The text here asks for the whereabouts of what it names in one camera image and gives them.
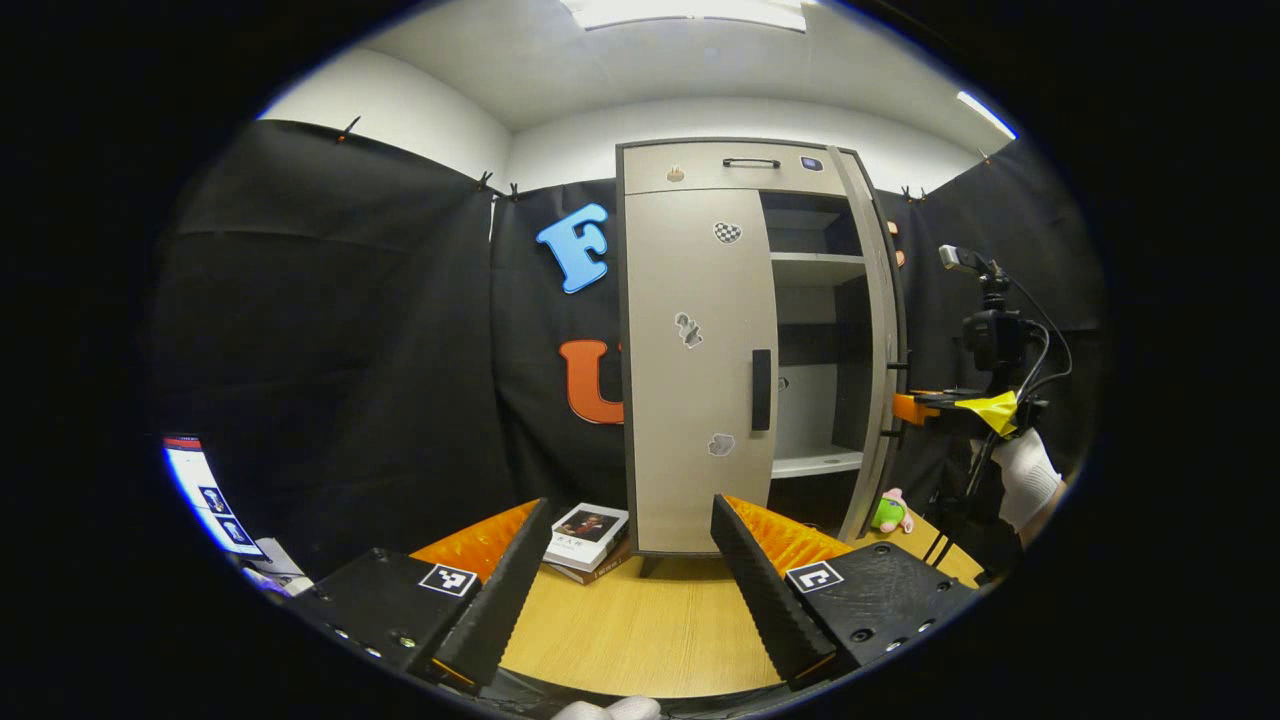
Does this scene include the white book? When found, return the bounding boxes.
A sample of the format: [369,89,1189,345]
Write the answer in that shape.
[545,503,631,573]

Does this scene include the narrow ceiling light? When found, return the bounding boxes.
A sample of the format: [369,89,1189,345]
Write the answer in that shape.
[957,90,1019,141]

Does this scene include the black cable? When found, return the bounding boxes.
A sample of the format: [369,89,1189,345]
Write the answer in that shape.
[1005,280,1074,403]

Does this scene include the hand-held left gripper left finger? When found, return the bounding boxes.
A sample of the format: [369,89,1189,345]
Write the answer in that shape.
[285,497,554,693]

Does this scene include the black backdrop cloth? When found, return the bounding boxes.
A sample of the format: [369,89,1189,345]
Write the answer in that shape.
[150,118,1106,581]

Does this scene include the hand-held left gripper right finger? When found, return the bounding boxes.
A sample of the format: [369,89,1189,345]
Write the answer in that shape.
[710,492,981,693]

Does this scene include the grey cabinet drawer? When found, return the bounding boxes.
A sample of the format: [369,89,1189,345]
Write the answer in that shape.
[622,142,851,197]

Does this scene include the wide ceiling light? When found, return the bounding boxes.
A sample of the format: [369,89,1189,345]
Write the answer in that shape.
[560,0,809,33]

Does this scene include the grey double-door shoe cabinet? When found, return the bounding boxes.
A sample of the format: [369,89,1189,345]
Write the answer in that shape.
[615,138,909,559]

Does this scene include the brown book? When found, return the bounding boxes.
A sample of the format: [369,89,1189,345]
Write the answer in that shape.
[548,540,633,586]

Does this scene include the white printed board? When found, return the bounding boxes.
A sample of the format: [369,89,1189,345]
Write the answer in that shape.
[163,435,273,563]

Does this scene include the shoe cabinet door square stickers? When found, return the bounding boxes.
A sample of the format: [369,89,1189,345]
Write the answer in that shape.
[828,147,911,544]

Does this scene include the green pink plush toy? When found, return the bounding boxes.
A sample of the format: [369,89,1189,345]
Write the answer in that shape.
[870,488,914,535]

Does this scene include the shoe cabinet door checkered sticker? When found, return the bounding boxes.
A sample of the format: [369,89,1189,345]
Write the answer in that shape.
[625,188,781,554]

